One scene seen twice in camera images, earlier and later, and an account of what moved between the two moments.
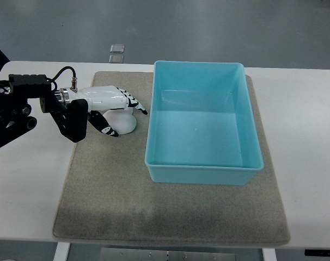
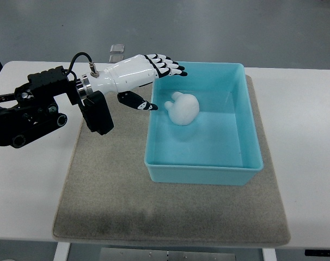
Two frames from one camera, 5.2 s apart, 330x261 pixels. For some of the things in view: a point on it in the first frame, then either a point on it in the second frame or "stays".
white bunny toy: [122, 120] → [184, 110]
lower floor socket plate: [116, 58] stays
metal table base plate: [132, 254] stays
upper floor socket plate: [117, 48] stays
